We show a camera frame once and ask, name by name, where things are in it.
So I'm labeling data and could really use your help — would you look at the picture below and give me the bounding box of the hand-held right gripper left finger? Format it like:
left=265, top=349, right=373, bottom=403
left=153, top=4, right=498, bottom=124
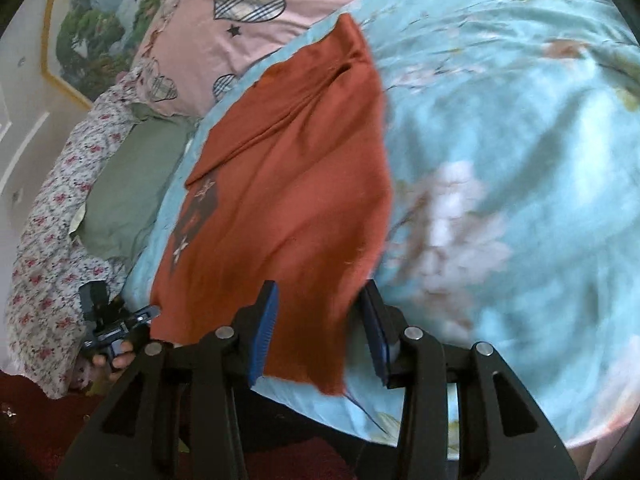
left=56, top=280, right=279, bottom=480

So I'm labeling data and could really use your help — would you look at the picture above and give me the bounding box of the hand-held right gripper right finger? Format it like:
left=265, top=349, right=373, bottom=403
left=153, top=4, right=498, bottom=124
left=361, top=279, right=583, bottom=480

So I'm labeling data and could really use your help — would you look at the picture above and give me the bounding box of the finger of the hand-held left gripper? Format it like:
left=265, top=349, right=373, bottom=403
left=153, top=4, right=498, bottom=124
left=127, top=305, right=162, bottom=327

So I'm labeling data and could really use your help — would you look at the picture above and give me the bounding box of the rust orange small garment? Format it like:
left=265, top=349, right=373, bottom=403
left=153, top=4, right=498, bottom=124
left=149, top=12, right=396, bottom=397

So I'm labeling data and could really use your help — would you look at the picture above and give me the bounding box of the person's left hand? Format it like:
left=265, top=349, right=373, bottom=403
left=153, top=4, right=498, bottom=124
left=90, top=341, right=137, bottom=382

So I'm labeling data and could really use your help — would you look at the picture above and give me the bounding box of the white red floral sheet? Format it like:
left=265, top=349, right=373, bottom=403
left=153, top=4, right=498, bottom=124
left=7, top=67, right=156, bottom=400

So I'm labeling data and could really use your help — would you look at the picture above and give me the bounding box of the green pillow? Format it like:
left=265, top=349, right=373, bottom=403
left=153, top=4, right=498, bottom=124
left=70, top=104, right=201, bottom=261

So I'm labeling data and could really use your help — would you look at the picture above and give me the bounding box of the light blue floral blanket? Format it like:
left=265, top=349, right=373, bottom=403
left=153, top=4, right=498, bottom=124
left=122, top=0, right=640, bottom=453

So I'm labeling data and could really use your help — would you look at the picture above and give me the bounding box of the pink heart pattern pillow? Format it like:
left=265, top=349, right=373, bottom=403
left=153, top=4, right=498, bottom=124
left=135, top=0, right=441, bottom=117

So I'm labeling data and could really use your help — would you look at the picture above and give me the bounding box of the framed landscape wall picture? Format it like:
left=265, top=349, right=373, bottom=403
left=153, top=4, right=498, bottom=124
left=42, top=0, right=176, bottom=110

